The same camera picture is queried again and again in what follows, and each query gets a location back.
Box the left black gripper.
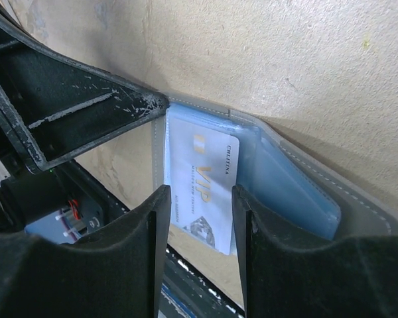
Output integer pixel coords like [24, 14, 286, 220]
[0, 7, 169, 235]

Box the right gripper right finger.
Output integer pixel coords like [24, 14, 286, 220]
[232, 185, 398, 317]

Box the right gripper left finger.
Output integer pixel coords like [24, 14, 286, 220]
[0, 185, 171, 317]

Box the white VIP card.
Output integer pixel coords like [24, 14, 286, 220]
[165, 117, 239, 255]

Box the grey card holder wallet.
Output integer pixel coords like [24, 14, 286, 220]
[153, 97, 398, 240]

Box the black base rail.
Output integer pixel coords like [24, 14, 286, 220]
[158, 246, 245, 318]

